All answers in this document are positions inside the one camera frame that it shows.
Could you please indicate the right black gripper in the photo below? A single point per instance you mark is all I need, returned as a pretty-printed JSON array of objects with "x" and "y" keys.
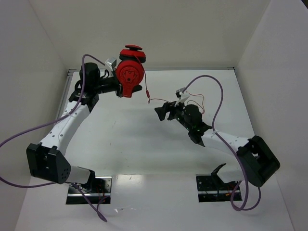
[{"x": 171, "y": 107}]

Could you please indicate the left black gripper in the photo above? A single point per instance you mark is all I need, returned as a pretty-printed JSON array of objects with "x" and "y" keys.
[{"x": 114, "y": 83}]

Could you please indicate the red black headphones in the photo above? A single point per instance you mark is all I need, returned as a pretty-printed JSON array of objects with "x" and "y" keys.
[{"x": 130, "y": 71}]

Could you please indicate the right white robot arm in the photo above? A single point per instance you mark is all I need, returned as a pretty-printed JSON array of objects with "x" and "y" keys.
[{"x": 254, "y": 154}]

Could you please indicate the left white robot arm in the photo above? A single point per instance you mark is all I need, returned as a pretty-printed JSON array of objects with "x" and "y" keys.
[{"x": 46, "y": 159}]

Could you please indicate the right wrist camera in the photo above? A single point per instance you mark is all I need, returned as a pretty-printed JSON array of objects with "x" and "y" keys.
[{"x": 182, "y": 96}]

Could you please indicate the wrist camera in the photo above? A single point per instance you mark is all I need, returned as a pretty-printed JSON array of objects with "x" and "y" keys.
[
  {"x": 182, "y": 96},
  {"x": 111, "y": 64}
]

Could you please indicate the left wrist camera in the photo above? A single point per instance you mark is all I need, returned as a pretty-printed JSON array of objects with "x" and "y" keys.
[{"x": 111, "y": 64}]

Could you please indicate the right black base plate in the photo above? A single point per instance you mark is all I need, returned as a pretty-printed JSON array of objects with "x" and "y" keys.
[{"x": 209, "y": 191}]

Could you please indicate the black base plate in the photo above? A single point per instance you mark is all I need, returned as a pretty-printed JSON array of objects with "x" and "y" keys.
[
  {"x": 209, "y": 191},
  {"x": 100, "y": 190}
]

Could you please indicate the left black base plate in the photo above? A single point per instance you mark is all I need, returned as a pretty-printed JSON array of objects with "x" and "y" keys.
[{"x": 100, "y": 190}]

